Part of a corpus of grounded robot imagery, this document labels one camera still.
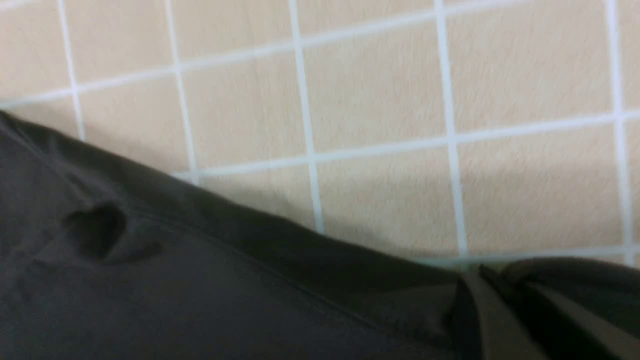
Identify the beige checkered tablecloth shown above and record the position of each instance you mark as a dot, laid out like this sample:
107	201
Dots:
457	132

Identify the dark gray long-sleeve shirt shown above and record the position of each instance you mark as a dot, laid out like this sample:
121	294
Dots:
103	258

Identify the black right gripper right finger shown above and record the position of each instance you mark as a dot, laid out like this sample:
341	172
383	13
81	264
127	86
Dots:
559	312

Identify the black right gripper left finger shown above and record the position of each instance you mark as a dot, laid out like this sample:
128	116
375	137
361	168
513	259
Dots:
475	320

